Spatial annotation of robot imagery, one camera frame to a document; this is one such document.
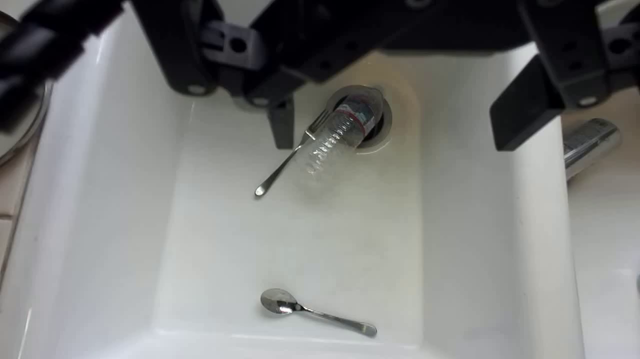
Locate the white double ceramic sink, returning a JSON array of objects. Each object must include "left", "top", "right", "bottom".
[{"left": 2, "top": 18, "right": 640, "bottom": 359}]

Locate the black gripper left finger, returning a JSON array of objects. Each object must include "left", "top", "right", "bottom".
[{"left": 268, "top": 98, "right": 294, "bottom": 149}]

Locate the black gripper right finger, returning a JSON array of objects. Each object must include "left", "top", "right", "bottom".
[{"left": 490, "top": 56, "right": 565, "bottom": 151}]

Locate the metal spoon near drain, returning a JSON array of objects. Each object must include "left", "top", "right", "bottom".
[{"left": 252, "top": 131, "right": 316, "bottom": 199}]

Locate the chrome sink faucet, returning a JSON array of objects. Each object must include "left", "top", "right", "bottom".
[{"left": 565, "top": 118, "right": 623, "bottom": 181}]

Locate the metal spoon at front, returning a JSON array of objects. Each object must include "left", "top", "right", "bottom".
[{"left": 260, "top": 287, "right": 379, "bottom": 337}]

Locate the clear plastic measuring tube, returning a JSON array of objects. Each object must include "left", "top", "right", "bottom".
[{"left": 298, "top": 96, "right": 384, "bottom": 175}]

